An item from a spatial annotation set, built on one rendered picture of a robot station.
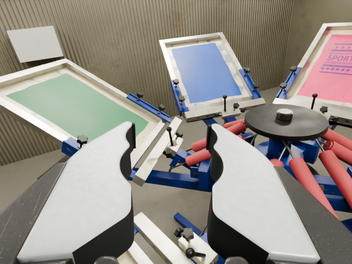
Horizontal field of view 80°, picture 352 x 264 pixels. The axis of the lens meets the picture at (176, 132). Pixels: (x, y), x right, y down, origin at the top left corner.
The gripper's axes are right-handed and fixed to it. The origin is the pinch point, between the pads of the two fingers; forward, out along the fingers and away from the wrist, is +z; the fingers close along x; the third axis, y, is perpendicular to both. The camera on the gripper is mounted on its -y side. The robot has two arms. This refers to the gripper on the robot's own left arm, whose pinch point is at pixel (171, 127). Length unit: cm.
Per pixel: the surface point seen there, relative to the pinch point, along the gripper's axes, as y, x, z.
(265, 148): 47, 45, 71
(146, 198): 172, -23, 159
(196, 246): 59, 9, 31
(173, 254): 64, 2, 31
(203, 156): 51, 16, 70
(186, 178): 74, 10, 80
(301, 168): 38, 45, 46
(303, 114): 28, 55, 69
